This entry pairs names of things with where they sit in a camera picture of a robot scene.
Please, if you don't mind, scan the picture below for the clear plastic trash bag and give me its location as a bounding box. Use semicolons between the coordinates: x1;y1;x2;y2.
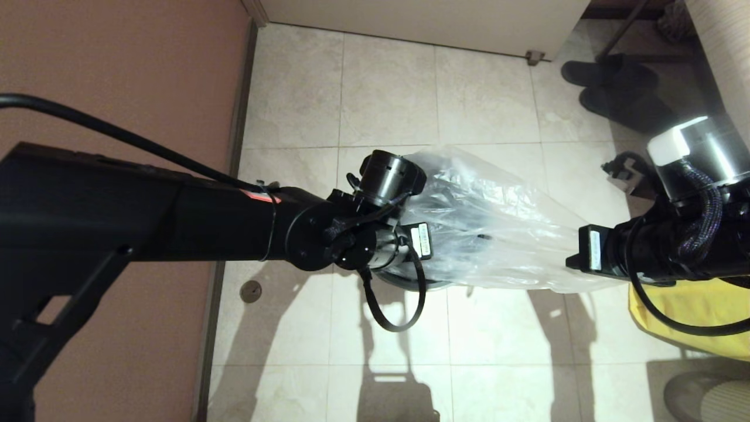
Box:
400;145;623;293

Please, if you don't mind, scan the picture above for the yellow bag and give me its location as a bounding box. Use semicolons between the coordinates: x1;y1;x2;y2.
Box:
628;278;750;362

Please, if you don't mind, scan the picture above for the black slipper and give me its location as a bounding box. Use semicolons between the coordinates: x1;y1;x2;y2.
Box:
561;55;659;90
579;82;678;135

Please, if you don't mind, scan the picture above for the dark furniture leg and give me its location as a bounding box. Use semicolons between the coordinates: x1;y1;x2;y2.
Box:
596;0;653;62

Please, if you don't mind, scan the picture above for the beige striped upholstered furniture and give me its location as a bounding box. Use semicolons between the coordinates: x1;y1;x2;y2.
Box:
683;0;750;141

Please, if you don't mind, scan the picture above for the beige door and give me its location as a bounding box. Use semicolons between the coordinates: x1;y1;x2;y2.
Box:
261;0;591;62

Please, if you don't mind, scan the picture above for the grey fuzzy object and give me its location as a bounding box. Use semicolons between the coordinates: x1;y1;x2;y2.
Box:
655;0;690;43

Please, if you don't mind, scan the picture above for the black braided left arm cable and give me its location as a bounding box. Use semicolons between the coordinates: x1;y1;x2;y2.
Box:
359;234;427;333

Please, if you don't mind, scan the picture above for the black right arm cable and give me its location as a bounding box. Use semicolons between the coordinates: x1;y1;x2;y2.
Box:
624;232;750;338

